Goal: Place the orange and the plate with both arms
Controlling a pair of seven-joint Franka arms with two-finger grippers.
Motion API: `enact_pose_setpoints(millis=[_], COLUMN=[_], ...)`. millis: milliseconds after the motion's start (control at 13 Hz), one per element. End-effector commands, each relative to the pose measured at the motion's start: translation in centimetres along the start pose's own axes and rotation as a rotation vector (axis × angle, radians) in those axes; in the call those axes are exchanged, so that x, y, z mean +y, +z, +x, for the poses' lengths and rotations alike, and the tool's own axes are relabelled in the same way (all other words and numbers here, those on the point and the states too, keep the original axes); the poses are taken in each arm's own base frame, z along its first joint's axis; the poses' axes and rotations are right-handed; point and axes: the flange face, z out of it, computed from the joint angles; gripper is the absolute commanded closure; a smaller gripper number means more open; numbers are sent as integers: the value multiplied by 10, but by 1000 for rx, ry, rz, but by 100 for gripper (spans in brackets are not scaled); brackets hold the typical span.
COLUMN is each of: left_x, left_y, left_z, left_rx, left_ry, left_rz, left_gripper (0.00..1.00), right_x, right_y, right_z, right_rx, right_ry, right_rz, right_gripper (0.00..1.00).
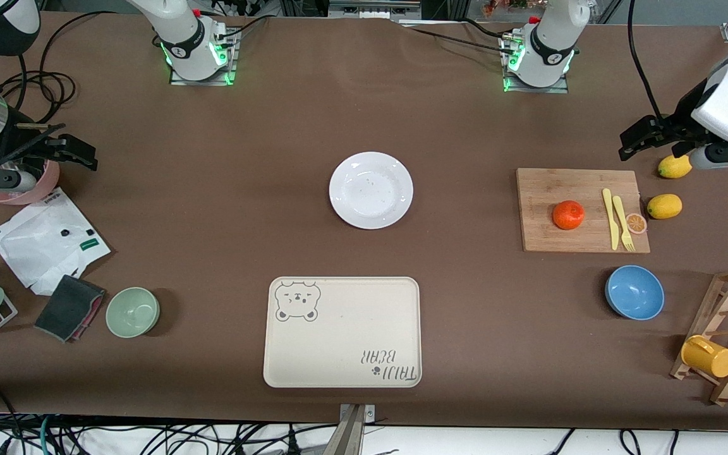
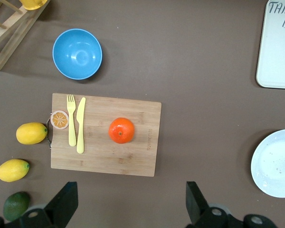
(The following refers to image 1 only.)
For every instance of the wooden cutting board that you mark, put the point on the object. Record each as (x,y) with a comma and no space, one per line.
(553,189)

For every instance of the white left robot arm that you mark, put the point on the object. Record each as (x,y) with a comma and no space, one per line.
(547,50)

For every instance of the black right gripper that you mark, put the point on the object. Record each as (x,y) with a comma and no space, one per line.
(18,148)

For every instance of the beige bear tray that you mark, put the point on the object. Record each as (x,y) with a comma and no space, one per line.
(351,328)

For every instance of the orange slice toy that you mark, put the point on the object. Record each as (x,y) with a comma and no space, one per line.
(636,223)

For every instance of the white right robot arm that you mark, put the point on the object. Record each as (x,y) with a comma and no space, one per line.
(187,44)

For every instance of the pink bowl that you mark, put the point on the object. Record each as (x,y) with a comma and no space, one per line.
(45,183)

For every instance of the yellow plastic knife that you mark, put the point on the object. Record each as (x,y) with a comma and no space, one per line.
(610,218)

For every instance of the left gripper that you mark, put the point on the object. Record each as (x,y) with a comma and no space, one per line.
(681,121)

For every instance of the yellow plastic fork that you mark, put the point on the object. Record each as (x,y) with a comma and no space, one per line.
(622,218)

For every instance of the dark grey sponge cloth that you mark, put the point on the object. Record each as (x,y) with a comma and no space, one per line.
(68,308)

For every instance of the white round plate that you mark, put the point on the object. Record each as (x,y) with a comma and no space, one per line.
(371,189)

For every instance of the white plastic bag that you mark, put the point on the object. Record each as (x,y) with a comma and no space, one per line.
(42,243)

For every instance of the blue bowl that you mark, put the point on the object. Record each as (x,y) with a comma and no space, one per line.
(634,292)

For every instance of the yellow mug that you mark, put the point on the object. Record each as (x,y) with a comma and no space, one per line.
(708,357)

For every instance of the green bowl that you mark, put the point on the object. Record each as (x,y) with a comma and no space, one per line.
(133,312)

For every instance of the yellow lemon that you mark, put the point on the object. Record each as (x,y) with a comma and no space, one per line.
(672,167)
(665,206)

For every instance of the orange fruit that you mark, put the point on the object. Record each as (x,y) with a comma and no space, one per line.
(568,215)

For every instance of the wooden peg rack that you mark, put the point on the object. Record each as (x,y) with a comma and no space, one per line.
(727,316)

